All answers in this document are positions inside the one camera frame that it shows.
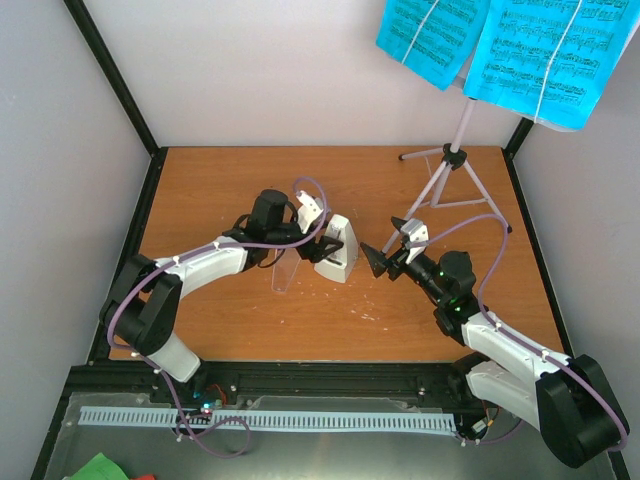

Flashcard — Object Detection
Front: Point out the white metronome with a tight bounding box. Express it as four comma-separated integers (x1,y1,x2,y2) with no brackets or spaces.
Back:
314,214,359,284

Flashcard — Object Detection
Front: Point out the clear plastic metronome cover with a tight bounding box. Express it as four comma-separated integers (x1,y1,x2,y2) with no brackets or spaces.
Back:
271,248,300,294

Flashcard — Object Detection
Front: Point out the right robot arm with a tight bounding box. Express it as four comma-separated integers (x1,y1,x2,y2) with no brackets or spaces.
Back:
360,218,630,468

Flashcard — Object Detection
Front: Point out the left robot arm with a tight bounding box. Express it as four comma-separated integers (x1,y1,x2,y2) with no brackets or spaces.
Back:
99,189,357,403

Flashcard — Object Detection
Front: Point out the white tripod music stand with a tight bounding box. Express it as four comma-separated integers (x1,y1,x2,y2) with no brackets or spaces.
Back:
380,97,514,254

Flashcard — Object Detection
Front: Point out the left blue sheet music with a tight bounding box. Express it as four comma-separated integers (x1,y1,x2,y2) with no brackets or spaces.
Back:
376,0,490,91

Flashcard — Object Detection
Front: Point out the blue sheet music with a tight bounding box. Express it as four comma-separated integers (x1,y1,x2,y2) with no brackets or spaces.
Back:
376,0,490,91
463,0,639,132

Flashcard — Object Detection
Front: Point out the right blue sheet music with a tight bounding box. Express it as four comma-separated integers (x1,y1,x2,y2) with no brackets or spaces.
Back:
463,0,639,132

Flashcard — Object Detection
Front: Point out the green paper sheet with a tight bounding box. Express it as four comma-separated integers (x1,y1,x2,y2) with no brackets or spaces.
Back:
64,453,129,480

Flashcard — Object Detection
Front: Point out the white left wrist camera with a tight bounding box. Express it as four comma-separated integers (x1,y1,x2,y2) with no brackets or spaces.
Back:
296,190,324,234

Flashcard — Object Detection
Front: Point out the light blue cable duct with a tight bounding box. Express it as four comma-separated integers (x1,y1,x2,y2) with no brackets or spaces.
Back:
77,406,457,436

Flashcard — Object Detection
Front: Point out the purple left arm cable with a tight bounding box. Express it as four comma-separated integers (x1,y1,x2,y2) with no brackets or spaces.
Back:
107,175,331,459

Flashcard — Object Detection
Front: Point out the black aluminium frame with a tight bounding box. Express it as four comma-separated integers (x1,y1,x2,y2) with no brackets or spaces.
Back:
29,0,632,480

